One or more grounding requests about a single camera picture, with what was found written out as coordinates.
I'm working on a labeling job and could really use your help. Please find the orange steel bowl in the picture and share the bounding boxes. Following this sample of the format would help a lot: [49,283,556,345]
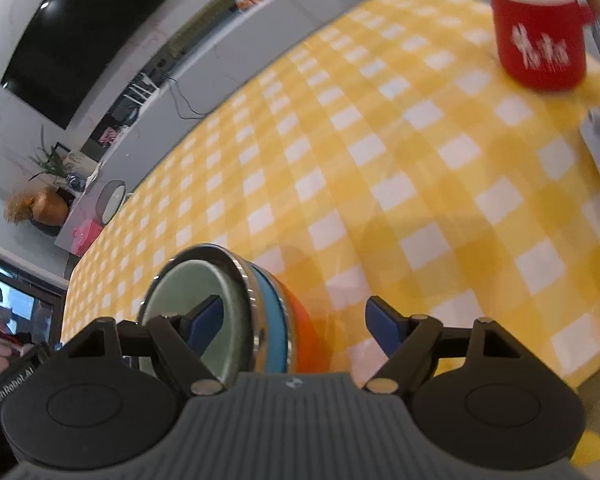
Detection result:
[267,270,326,375]

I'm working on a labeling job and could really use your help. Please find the black wall television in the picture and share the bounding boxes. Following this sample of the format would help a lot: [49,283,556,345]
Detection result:
[0,0,178,131]

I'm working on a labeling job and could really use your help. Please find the dried yellow flowers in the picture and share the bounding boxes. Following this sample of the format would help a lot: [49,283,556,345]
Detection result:
[3,191,37,224]

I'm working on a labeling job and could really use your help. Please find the white router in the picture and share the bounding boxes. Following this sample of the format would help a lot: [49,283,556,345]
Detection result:
[125,72,162,106]

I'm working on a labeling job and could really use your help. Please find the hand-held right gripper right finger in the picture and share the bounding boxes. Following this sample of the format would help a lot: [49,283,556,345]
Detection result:
[365,296,523,395]

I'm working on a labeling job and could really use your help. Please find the blue steel bowl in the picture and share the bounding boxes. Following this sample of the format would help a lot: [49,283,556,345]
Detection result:
[139,243,287,375]

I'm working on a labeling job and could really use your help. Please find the black cable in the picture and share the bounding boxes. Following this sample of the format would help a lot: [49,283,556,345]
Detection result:
[162,74,207,121]

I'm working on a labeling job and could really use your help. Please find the pink storage box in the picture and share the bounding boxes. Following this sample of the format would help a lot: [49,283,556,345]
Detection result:
[71,217,104,256]

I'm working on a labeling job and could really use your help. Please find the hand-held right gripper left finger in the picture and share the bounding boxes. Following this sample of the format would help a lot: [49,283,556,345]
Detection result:
[67,295,226,396]

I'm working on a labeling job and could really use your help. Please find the dark glass door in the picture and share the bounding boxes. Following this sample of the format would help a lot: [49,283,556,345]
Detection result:
[0,247,70,386]

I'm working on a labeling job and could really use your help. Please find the green leafy plant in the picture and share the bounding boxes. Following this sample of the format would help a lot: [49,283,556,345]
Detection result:
[29,125,73,181]

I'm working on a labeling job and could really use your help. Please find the gold vase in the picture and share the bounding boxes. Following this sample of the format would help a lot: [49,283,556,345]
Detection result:
[34,187,71,226]

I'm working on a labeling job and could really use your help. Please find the yellow round object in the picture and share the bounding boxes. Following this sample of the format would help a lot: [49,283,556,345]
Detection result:
[571,430,600,467]

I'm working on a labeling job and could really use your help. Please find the yellow checkered tablecloth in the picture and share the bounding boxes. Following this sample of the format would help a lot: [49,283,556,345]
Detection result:
[60,0,600,391]

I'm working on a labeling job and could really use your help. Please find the grey marble television console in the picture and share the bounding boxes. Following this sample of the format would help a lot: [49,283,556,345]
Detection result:
[55,0,396,281]

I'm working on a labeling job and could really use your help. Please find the red cup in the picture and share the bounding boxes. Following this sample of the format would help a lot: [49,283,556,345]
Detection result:
[486,0,600,92]

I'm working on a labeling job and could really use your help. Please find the small round stool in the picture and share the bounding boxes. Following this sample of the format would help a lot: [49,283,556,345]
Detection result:
[95,179,127,224]

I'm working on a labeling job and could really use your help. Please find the white printed card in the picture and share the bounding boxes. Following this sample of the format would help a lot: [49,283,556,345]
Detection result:
[62,152,101,181]

